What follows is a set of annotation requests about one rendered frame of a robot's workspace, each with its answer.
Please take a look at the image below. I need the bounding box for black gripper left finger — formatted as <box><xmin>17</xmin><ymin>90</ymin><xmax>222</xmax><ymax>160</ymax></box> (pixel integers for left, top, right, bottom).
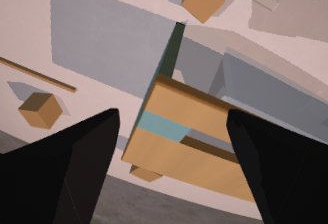
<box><xmin>0</xmin><ymin>108</ymin><xmax>120</xmax><ymax>224</ymax></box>

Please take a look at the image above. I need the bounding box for brown wooden stick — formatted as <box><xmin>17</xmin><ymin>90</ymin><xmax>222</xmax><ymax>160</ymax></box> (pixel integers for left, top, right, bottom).
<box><xmin>0</xmin><ymin>57</ymin><xmax>77</xmax><ymax>94</ymax></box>

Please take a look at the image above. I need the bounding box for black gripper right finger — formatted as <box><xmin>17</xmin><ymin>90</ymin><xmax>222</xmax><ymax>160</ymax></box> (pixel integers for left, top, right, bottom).
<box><xmin>227</xmin><ymin>109</ymin><xmax>328</xmax><ymax>224</ymax></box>

